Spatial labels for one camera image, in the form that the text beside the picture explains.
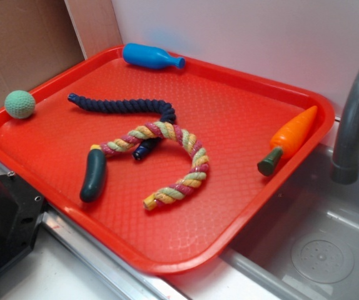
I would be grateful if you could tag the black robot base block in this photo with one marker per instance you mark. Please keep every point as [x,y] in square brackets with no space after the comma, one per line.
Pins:
[21,208]

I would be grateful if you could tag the red plastic tray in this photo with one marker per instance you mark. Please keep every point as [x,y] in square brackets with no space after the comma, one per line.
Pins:
[233,114]

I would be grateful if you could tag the dark green toy cucumber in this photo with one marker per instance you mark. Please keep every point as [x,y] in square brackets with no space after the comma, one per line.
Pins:
[95,176]

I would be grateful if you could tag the blue toy bottle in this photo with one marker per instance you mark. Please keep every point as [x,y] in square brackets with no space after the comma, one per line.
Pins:
[150,57]

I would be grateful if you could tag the orange toy carrot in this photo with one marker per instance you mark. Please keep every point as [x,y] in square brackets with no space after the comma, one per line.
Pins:
[286,142]

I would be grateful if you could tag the green dimpled ball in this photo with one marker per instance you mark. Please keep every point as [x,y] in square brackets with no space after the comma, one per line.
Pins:
[20,104]

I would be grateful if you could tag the grey toy sink basin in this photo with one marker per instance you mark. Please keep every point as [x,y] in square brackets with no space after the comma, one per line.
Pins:
[303,244]

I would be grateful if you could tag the grey toy faucet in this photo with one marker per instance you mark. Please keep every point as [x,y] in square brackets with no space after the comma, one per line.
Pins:
[351,125]

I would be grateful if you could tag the brown cardboard panel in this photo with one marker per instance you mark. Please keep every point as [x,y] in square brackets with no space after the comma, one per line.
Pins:
[41,39]

